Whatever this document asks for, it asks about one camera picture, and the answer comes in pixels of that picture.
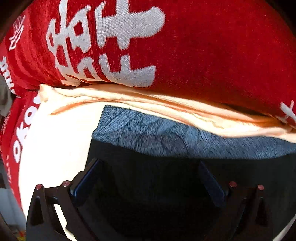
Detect black pants with grey trim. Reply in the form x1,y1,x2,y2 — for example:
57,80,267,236
80,105,295,240

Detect peach seat cloth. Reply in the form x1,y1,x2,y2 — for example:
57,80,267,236
18,83,296,241

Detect grey-beige clothes pile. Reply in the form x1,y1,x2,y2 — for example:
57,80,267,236
0,75,13,117

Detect red sofa cover with characters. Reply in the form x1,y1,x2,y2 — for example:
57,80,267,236
1,1,295,202

